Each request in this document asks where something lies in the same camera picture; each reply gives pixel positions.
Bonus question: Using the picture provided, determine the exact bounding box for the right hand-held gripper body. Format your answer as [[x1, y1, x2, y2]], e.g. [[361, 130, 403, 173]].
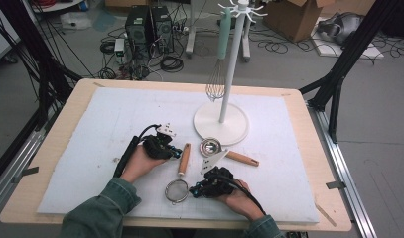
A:
[[199, 149, 237, 199]]

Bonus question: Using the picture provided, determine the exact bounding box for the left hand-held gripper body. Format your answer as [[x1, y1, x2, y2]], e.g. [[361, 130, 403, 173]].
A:
[[142, 122, 178, 160]]

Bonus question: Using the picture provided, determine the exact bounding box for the mesh strainer with wooden handle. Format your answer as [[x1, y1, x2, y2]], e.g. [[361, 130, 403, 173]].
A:
[[164, 142, 192, 206]]

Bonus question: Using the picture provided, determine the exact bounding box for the metal ladle with wooden handle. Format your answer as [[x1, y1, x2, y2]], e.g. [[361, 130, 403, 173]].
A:
[[199, 137, 260, 168]]

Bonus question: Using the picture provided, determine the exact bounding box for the white utensil stand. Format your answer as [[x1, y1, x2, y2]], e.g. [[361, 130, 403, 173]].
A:
[[193, 0, 268, 147]]

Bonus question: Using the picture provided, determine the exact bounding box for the whisk with mint green handle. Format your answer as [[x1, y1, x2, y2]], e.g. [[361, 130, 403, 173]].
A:
[[204, 7, 232, 103]]

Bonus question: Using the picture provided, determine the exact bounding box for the person's left hand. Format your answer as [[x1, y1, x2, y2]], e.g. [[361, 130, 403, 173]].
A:
[[120, 144, 168, 184]]

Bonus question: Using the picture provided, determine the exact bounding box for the person's right hand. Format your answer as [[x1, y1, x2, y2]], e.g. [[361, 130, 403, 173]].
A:
[[218, 178, 266, 222]]

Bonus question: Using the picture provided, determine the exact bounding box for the white foam mat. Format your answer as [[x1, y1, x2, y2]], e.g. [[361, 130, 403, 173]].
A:
[[37, 86, 321, 224]]

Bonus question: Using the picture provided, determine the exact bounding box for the white power adapter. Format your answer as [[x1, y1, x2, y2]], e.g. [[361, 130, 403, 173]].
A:
[[113, 38, 126, 58]]

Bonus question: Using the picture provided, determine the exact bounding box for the wooden stick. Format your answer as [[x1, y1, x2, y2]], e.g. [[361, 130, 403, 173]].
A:
[[315, 202, 338, 228]]

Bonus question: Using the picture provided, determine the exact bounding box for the black computer tower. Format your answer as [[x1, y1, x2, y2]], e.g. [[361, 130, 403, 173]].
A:
[[124, 4, 155, 61], [151, 5, 175, 55]]

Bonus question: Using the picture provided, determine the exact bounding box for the clear plastic bag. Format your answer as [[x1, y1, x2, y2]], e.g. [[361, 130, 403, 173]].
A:
[[60, 12, 93, 31]]

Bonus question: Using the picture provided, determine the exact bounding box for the large cardboard box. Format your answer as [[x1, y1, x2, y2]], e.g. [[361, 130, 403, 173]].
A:
[[262, 0, 337, 44]]

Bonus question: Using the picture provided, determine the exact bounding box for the white floor board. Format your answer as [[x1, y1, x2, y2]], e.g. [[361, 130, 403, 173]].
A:
[[310, 16, 386, 61]]

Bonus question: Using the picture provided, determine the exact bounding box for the grey bag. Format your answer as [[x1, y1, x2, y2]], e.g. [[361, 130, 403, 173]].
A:
[[317, 12, 365, 47]]

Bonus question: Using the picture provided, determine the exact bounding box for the right hand-held gripper cable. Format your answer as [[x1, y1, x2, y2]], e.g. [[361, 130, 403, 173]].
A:
[[218, 175, 267, 216]]

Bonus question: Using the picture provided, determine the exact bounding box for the black cable coil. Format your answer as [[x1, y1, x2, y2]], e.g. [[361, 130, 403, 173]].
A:
[[160, 55, 185, 73]]

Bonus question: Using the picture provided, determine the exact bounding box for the aluminium rail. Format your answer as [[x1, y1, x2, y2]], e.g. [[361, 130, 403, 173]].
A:
[[0, 108, 55, 217], [307, 105, 378, 238]]

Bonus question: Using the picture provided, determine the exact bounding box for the black metal frame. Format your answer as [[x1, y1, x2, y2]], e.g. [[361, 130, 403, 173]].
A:
[[298, 0, 400, 145], [0, 0, 84, 186]]

